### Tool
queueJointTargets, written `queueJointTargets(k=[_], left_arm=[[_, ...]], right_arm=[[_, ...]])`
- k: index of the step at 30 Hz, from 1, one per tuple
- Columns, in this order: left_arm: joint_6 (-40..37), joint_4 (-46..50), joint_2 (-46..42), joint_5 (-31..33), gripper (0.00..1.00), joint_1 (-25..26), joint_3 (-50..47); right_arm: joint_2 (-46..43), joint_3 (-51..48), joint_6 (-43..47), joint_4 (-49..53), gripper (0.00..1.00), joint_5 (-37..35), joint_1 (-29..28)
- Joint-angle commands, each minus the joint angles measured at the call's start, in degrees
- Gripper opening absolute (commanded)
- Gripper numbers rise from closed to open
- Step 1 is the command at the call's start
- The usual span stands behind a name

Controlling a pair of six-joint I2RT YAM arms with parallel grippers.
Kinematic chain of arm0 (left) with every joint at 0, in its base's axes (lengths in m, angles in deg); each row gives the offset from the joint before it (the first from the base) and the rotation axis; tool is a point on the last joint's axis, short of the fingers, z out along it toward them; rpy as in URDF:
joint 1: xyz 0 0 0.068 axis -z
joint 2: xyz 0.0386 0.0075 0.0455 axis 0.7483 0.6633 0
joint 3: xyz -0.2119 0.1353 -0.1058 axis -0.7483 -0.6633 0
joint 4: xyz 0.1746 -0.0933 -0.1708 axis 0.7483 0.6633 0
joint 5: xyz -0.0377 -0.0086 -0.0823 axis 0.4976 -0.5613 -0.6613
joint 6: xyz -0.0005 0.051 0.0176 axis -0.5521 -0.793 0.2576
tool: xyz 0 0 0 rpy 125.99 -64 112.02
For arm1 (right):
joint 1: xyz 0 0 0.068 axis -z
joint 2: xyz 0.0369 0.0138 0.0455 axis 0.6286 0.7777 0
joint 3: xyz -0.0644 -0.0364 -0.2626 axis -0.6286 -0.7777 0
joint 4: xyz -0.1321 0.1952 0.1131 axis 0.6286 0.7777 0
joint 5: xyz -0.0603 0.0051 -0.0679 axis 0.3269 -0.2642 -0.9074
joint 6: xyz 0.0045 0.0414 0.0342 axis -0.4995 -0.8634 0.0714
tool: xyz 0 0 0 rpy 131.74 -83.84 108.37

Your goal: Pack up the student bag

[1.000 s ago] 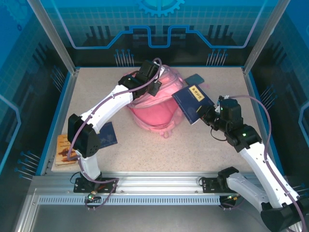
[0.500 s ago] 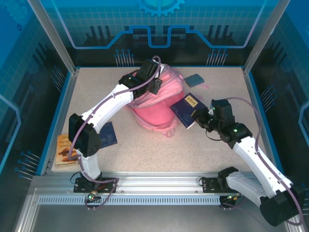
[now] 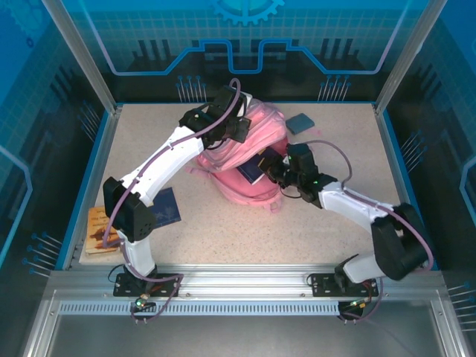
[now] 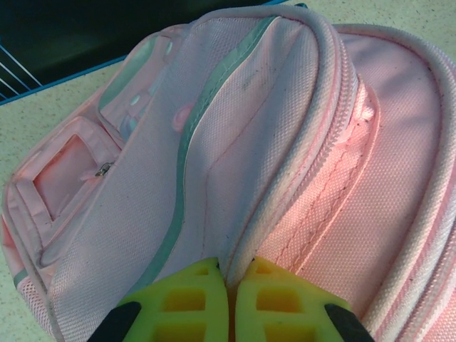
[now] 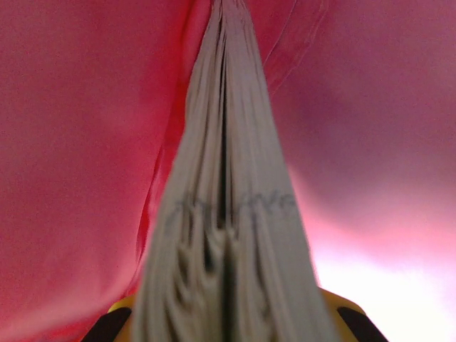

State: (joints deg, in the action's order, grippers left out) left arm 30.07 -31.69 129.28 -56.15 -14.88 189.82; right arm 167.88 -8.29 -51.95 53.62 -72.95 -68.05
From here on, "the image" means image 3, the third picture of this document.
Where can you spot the orange brown paperback book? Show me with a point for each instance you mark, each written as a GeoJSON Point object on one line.
{"type": "Point", "coordinates": [96, 241]}

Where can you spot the grey blue pouch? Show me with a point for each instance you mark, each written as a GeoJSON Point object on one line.
{"type": "Point", "coordinates": [299, 123]}

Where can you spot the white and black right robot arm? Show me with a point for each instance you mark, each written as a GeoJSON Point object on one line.
{"type": "Point", "coordinates": [349, 208]}

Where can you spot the aluminium mounting rail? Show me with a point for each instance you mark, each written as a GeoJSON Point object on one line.
{"type": "Point", "coordinates": [241, 282]}

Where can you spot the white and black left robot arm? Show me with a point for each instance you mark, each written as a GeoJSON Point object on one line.
{"type": "Point", "coordinates": [167, 160]}

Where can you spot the aluminium frame post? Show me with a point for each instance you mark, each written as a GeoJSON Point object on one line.
{"type": "Point", "coordinates": [87, 56]}
{"type": "Point", "coordinates": [405, 56]}

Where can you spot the pink student backpack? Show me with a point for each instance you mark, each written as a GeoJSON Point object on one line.
{"type": "Point", "coordinates": [260, 126]}

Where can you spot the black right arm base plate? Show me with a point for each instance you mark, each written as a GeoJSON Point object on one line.
{"type": "Point", "coordinates": [323, 286]}

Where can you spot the metal tray shelf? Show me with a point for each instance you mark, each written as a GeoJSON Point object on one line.
{"type": "Point", "coordinates": [241, 338]}

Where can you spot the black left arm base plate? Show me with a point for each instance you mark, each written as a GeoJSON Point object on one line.
{"type": "Point", "coordinates": [122, 290]}

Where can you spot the small LED connector board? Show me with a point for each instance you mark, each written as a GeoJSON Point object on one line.
{"type": "Point", "coordinates": [141, 303]}
{"type": "Point", "coordinates": [357, 304]}

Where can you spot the dark blue book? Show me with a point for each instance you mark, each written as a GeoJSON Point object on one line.
{"type": "Point", "coordinates": [167, 210]}
{"type": "Point", "coordinates": [251, 171]}

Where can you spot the aluminium table side rail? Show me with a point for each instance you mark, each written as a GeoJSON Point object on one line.
{"type": "Point", "coordinates": [109, 130]}
{"type": "Point", "coordinates": [385, 130]}

